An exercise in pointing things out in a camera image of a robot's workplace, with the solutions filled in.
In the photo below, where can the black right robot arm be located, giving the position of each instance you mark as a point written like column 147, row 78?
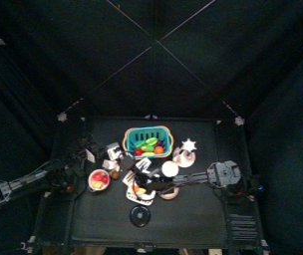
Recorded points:
column 223, row 172

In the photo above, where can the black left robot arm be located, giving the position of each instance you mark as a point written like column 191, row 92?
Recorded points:
column 25, row 181

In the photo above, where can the orange toy pepper piece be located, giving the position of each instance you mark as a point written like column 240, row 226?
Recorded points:
column 139, row 190

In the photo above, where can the white paper tag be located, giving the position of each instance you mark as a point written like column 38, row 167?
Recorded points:
column 89, row 155

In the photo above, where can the white slotted toy utensil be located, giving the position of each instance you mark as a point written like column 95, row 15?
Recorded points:
column 128, row 179

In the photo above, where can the pale round toy dish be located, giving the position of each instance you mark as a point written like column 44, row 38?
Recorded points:
column 169, row 196

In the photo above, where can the white slotted toy spatula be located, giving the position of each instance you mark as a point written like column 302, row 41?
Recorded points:
column 143, row 164

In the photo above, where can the white toy appliance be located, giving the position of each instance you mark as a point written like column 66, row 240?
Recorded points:
column 113, row 149

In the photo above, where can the brown toy kiwi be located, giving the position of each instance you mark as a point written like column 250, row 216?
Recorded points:
column 115, row 174

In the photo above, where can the yellow toy corn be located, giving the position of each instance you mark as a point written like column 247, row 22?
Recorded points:
column 148, row 154

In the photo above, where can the white toy bowl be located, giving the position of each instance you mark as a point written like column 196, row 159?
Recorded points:
column 108, row 181

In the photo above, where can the red toy tomato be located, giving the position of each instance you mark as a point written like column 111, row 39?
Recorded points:
column 137, row 152

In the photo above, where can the white star-shaped object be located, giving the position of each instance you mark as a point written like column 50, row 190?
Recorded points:
column 184, row 162

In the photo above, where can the red toy fruit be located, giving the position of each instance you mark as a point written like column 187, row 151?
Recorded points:
column 99, row 177

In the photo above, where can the orange toy fruit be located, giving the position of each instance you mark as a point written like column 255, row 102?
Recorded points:
column 157, row 150

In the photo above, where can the black round pot lid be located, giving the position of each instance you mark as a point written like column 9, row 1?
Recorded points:
column 136, row 220

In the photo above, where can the yellow toy fruit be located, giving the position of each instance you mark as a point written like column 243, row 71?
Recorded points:
column 97, row 185

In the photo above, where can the long green toy vegetable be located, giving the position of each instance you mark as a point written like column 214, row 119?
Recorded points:
column 149, row 142

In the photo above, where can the white star shaped toy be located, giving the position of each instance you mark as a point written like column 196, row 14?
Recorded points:
column 188, row 145

